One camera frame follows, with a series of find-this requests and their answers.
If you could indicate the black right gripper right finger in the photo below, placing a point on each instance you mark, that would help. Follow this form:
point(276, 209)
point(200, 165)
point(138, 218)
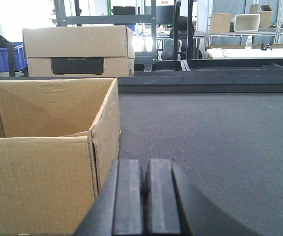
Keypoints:
point(175, 207)

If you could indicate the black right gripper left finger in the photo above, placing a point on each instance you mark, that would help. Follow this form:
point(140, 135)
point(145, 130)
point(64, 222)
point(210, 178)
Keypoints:
point(118, 209)

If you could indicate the brown cardboard carton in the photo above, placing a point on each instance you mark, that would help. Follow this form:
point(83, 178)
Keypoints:
point(58, 139)

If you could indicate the black conveyor belt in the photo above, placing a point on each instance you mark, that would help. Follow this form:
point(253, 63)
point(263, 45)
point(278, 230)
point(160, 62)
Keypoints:
point(229, 146)

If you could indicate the small cardboard box on shelf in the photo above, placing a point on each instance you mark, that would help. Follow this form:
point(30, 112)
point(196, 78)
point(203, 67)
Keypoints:
point(220, 23)

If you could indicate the closed cardboard box with label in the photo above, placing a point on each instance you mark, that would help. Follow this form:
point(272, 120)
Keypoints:
point(95, 51)

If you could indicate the plastic bottle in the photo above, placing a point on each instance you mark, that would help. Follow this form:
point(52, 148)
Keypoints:
point(248, 44)

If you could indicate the white table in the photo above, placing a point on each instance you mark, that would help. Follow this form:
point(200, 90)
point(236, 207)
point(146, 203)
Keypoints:
point(217, 53)

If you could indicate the blue crate far left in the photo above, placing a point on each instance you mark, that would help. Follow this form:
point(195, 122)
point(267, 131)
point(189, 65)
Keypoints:
point(20, 60)

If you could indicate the white plastic bin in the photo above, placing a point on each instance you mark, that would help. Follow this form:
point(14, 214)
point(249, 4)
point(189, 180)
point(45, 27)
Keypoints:
point(246, 22)

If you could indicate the black cloth on crate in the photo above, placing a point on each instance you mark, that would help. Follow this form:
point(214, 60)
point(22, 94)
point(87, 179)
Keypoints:
point(4, 43)

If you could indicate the open cardboard box far right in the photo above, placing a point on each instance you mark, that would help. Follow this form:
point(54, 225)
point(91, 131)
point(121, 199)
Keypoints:
point(265, 15)

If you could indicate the black metal rack frame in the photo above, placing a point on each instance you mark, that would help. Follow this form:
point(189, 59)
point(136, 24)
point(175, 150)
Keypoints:
point(144, 60)

